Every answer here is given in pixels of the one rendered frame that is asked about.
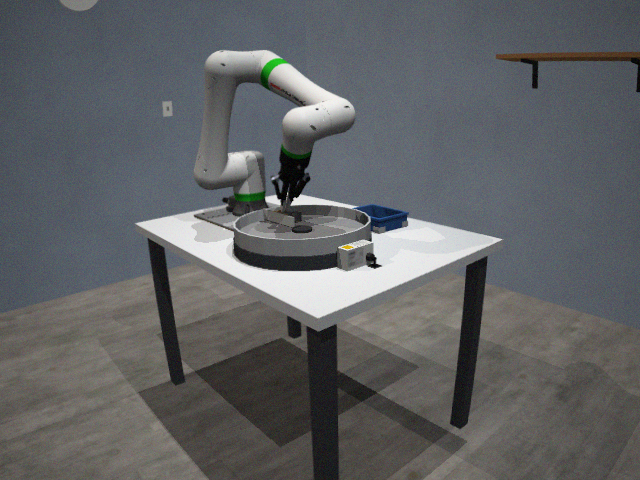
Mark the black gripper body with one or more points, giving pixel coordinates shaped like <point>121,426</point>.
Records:
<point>290,174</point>

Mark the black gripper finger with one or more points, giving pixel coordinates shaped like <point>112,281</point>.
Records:
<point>295,190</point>
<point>283,194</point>

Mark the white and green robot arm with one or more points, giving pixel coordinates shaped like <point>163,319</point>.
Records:
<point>320,114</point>

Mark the blue crate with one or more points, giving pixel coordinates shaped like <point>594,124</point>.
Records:
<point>382,223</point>

